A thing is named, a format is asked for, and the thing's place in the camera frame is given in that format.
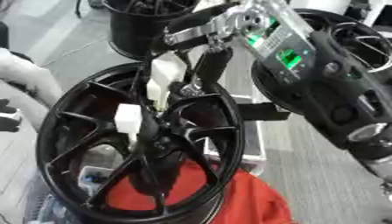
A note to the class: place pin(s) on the white pin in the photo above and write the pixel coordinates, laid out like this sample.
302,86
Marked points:
127,118
166,73

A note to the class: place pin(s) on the black spoked wheel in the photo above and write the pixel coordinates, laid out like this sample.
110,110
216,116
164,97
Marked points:
76,122

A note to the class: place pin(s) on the clear plastic box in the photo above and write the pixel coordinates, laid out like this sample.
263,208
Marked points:
94,176

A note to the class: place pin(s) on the black wheel with silver spokes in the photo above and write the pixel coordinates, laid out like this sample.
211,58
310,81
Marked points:
367,43

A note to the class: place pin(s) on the white metal stand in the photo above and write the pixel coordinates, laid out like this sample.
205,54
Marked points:
250,87

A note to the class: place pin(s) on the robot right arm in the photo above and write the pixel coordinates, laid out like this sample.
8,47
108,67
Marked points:
316,87

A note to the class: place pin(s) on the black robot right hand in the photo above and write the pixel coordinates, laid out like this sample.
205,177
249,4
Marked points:
212,67

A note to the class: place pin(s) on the black wheel rim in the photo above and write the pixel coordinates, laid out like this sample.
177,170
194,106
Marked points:
135,32

